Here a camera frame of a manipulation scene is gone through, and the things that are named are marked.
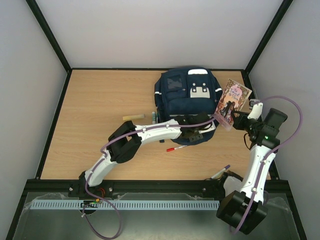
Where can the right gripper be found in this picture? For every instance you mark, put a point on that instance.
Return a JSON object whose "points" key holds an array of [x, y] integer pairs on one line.
{"points": [[240, 122]]}

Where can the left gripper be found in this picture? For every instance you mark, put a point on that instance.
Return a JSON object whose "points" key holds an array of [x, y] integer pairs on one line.
{"points": [[193, 138]]}

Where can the purple illustrated booklet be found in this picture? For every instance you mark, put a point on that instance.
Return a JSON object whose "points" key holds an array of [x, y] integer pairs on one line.
{"points": [[233, 98]]}

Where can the navy blue backpack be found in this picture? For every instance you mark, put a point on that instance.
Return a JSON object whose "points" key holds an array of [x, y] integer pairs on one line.
{"points": [[189, 95]]}

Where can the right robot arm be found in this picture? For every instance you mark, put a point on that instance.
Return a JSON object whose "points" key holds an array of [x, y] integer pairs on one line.
{"points": [[243, 206]]}

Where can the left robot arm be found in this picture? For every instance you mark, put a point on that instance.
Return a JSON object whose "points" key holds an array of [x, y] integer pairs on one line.
{"points": [[124, 143]]}

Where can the red capped white pen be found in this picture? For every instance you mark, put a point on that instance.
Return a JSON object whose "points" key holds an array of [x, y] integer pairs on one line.
{"points": [[176, 148]]}

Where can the green whiteboard marker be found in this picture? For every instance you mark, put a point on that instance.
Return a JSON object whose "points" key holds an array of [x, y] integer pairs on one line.
{"points": [[153, 117]]}

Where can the purple capped white pen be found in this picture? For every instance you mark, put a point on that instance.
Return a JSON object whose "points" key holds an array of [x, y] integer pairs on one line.
{"points": [[219, 173]]}

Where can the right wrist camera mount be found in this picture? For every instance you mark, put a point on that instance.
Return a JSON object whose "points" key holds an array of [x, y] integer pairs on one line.
{"points": [[256, 107]]}

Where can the grey slotted cable duct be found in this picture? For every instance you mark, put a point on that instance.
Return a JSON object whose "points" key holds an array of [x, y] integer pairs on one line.
{"points": [[126, 205]]}

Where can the black aluminium frame rail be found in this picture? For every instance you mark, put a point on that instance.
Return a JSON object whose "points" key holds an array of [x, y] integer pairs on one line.
{"points": [[76, 188]]}

